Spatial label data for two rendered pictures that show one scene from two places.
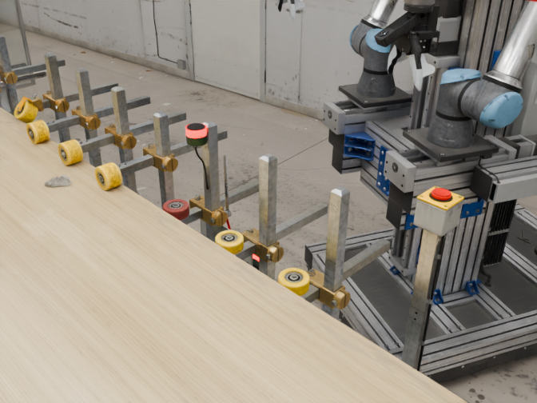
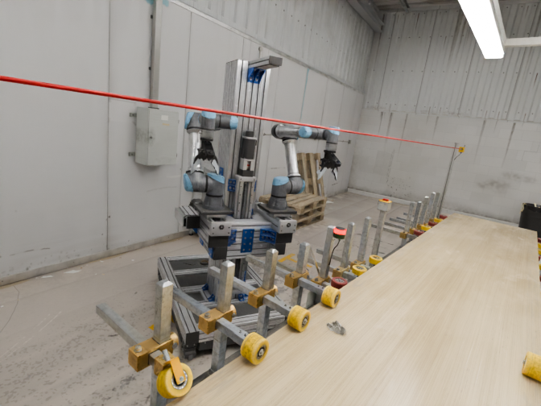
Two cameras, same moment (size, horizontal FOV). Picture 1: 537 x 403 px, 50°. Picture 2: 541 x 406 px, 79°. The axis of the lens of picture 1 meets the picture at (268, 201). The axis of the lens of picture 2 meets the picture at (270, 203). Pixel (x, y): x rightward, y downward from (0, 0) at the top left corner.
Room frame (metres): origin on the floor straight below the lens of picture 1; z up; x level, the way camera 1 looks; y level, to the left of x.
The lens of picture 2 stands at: (2.14, 1.76, 1.62)
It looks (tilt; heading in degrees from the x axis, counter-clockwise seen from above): 13 degrees down; 262
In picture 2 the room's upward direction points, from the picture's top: 7 degrees clockwise
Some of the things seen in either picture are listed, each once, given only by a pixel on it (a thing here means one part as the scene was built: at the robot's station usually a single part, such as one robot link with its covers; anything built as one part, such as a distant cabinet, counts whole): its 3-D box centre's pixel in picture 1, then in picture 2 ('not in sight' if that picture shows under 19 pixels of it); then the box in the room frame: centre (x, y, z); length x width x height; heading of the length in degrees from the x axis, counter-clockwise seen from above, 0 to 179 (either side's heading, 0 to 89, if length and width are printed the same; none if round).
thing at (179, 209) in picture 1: (177, 219); (337, 289); (1.53, 0.29, 0.85); 0.08 x 0.08 x 0.11
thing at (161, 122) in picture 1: (165, 178); (298, 289); (1.76, 0.35, 0.88); 0.03 x 0.03 x 0.48; 45
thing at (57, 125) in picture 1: (96, 113); (204, 312); (2.18, 0.70, 0.95); 0.50 x 0.04 x 0.04; 135
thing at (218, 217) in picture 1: (207, 211); (320, 282); (1.60, 0.20, 0.85); 0.13 x 0.06 x 0.05; 45
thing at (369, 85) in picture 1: (376, 78); (213, 200); (2.22, -0.42, 1.09); 0.15 x 0.15 x 0.10
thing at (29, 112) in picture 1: (25, 112); (175, 380); (2.23, 1.00, 0.93); 0.09 x 0.08 x 0.09; 135
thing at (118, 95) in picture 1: (125, 149); (265, 302); (1.94, 0.53, 0.90); 0.03 x 0.03 x 0.48; 45
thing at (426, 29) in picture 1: (417, 29); (328, 159); (1.49, -0.38, 1.46); 0.09 x 0.08 x 0.12; 110
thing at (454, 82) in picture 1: (459, 90); (280, 185); (1.75, -0.60, 1.21); 0.13 x 0.12 x 0.14; 27
